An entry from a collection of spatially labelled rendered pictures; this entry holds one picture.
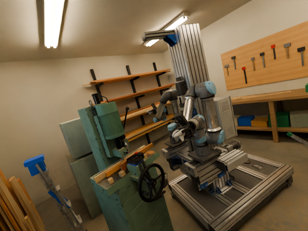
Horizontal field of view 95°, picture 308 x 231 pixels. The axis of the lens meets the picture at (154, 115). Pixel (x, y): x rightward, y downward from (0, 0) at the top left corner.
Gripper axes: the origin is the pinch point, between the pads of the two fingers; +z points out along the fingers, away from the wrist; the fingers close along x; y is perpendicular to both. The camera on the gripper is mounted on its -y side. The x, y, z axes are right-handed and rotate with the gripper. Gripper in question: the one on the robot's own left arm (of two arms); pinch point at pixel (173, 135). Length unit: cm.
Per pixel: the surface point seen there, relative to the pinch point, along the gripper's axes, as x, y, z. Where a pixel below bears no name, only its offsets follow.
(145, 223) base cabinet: 64, 76, 3
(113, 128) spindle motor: 61, -13, -3
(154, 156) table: 57, 29, -29
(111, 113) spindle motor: 59, -26, -5
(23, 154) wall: 318, -22, 43
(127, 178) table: 58, 29, 5
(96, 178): 76, 20, 21
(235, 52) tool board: 12, -62, -329
